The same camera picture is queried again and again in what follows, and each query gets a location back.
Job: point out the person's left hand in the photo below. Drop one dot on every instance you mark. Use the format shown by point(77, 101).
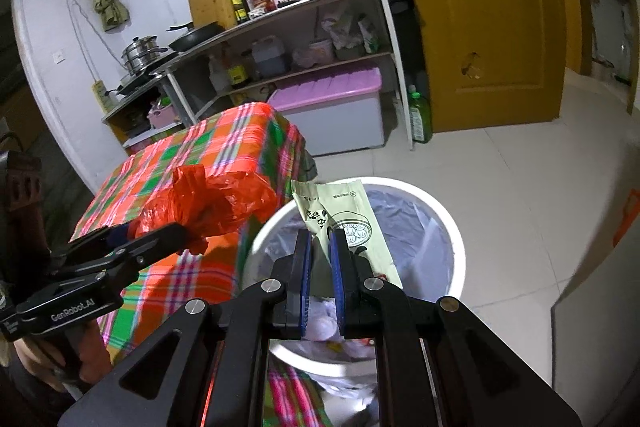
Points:
point(97, 352)

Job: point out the black frying pan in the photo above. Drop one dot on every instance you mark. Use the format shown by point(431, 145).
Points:
point(195, 36)

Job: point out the low white shelf unit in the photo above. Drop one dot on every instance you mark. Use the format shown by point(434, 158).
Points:
point(130, 104)

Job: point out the white spray bottle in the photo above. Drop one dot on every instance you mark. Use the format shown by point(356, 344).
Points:
point(217, 74)

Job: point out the steel pot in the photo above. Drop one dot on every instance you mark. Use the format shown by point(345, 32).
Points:
point(140, 54)

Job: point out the dark liquid jug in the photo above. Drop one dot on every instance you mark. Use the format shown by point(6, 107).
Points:
point(270, 57)

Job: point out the pale green bun packet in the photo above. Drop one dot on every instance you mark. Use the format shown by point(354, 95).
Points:
point(330, 202)

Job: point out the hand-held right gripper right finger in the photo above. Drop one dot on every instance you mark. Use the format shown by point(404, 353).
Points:
point(337, 287)

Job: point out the crumpled plastic bags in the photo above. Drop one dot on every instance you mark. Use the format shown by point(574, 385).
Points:
point(345, 32)

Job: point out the red plastic bag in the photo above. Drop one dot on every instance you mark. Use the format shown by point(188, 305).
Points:
point(220, 202)

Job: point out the white round bin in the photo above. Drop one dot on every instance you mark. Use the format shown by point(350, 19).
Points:
point(452, 257)

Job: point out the plaid tablecloth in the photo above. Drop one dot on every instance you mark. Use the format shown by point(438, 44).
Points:
point(150, 172)

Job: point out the green plastic bottle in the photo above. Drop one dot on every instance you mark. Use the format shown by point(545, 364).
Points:
point(419, 117)

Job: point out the yellow label bottle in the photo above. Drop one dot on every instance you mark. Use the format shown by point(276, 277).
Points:
point(236, 69)

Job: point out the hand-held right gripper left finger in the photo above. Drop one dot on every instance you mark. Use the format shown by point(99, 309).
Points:
point(302, 287)

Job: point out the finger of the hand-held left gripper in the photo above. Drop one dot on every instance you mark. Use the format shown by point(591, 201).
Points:
point(117, 234)
point(150, 243)

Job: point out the purple lid storage box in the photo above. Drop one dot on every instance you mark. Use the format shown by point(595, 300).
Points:
point(335, 107)

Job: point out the yellow wooden door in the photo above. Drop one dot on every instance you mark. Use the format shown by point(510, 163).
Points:
point(480, 7)

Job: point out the clear plastic bin liner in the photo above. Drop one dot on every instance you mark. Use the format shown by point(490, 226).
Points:
point(415, 232)

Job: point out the black induction cooker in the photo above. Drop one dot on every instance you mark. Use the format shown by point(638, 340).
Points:
point(140, 79)

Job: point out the red sauce jar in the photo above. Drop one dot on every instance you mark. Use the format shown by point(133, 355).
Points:
point(259, 2)

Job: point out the power strip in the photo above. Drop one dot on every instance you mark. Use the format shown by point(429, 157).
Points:
point(100, 96)

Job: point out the pink basket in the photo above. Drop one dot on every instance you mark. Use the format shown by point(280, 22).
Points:
point(162, 114)

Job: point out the wall switch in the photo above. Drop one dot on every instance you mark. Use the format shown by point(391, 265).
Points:
point(60, 56)

